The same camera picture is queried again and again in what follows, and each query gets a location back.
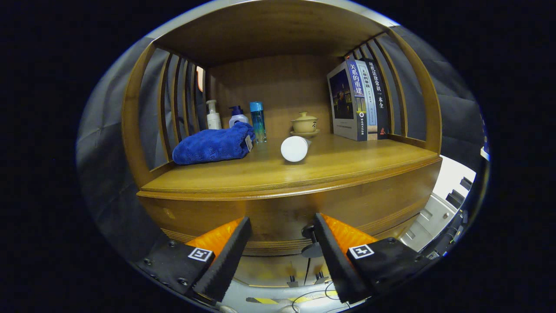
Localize white pump bottle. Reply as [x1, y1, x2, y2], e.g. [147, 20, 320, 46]
[206, 100, 222, 130]

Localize book with blue spine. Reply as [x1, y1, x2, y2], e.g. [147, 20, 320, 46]
[327, 60, 368, 142]

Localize wooden countertop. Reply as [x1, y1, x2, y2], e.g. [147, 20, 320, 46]
[137, 134, 443, 201]

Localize yellow black hazard tape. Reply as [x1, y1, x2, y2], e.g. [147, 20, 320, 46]
[245, 290, 339, 305]

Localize white green tube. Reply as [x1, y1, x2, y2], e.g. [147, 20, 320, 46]
[280, 136, 312, 163]

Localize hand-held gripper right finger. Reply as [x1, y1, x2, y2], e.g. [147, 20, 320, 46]
[314, 212, 433, 304]

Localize white table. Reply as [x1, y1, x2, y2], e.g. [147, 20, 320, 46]
[400, 154, 477, 253]

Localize beige lidded teacup with saucer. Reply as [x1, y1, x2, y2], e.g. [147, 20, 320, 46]
[290, 112, 321, 139]

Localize black cables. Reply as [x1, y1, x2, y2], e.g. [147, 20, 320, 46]
[289, 259, 361, 313]

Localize blue towel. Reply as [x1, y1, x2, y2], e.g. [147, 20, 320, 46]
[172, 121, 256, 166]

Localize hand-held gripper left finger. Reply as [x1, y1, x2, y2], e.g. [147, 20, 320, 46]
[135, 216, 252, 303]

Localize wooden cabinet door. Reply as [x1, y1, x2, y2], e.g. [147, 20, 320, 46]
[232, 256, 307, 287]
[308, 257, 330, 284]

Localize wooden cabinet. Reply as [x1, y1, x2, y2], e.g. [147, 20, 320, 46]
[122, 0, 443, 290]

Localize clear blue bottle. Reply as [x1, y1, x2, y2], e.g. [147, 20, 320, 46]
[249, 101, 267, 143]

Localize white bottle with blue cap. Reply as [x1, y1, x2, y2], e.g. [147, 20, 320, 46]
[228, 105, 249, 128]

